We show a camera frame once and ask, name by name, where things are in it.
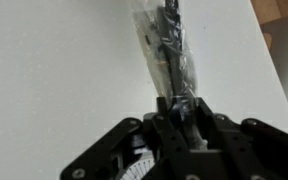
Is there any clear plastic cutlery packet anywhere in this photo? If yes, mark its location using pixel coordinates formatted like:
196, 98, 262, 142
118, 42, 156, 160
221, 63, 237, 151
127, 0, 209, 151

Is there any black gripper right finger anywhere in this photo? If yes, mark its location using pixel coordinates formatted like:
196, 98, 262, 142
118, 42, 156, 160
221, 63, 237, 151
193, 97, 288, 180

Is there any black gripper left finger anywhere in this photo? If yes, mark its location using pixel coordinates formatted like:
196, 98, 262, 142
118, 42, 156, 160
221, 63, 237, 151
59, 96, 192, 180

